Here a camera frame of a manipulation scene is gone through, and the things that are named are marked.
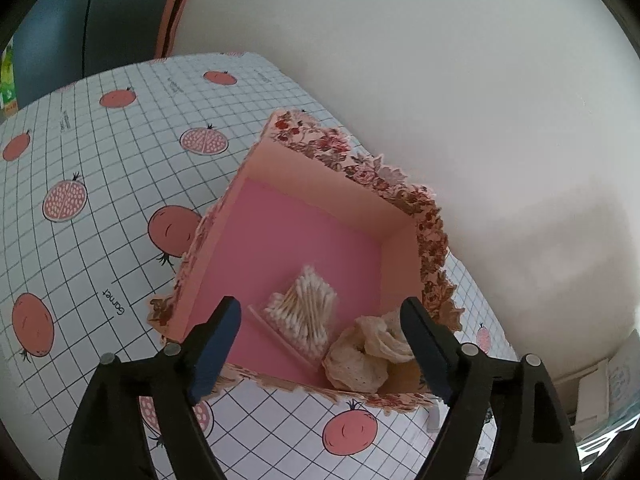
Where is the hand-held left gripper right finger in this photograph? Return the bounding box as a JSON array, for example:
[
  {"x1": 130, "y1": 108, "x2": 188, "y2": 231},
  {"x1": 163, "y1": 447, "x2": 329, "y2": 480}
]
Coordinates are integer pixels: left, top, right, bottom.
[{"x1": 400, "y1": 296, "x2": 583, "y2": 480}]

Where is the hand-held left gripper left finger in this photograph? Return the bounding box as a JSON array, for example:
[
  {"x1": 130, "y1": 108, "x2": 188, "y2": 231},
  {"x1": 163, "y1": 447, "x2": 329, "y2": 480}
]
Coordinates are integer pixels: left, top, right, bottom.
[{"x1": 59, "y1": 296, "x2": 242, "y2": 480}]

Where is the floral cardboard box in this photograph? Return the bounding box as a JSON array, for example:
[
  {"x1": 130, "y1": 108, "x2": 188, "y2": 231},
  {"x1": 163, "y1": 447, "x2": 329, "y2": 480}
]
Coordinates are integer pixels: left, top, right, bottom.
[{"x1": 146, "y1": 109, "x2": 463, "y2": 416}]

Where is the desktop with fruit-print cloth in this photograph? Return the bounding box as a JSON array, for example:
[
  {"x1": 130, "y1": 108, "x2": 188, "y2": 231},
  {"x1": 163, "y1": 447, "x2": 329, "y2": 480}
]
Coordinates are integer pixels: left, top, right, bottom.
[{"x1": 0, "y1": 51, "x2": 518, "y2": 480}]

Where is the cream lace scrunchie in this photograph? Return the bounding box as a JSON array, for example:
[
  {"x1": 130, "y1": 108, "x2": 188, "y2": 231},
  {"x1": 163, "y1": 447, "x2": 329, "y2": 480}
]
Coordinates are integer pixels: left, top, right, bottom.
[{"x1": 322, "y1": 310, "x2": 418, "y2": 393}]

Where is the pack of cotton swabs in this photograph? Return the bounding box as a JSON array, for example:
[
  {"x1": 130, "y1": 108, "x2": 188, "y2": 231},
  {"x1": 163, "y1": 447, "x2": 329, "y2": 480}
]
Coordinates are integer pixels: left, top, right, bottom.
[{"x1": 248, "y1": 264, "x2": 339, "y2": 366}]

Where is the white shelf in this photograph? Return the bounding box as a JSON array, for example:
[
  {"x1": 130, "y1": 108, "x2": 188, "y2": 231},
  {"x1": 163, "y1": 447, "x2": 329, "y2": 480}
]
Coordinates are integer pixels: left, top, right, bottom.
[{"x1": 565, "y1": 360, "x2": 613, "y2": 428}]

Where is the pale printed box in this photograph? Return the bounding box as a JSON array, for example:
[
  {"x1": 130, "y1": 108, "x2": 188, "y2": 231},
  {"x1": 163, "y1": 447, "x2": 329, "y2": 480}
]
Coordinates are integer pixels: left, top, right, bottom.
[{"x1": 607, "y1": 332, "x2": 640, "y2": 411}]

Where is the pink board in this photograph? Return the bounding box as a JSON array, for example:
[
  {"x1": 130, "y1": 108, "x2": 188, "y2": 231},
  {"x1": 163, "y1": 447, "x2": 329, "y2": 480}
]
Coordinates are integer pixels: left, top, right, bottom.
[{"x1": 154, "y1": 0, "x2": 203, "y2": 59}]

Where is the green packet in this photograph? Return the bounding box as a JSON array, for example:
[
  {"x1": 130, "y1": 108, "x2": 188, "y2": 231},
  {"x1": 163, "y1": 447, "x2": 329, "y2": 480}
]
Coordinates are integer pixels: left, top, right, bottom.
[{"x1": 0, "y1": 42, "x2": 20, "y2": 111}]

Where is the dark refrigerator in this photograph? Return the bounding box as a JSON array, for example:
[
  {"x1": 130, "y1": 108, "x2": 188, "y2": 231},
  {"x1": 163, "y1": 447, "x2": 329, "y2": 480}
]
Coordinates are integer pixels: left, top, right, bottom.
[{"x1": 12, "y1": 0, "x2": 178, "y2": 106}]

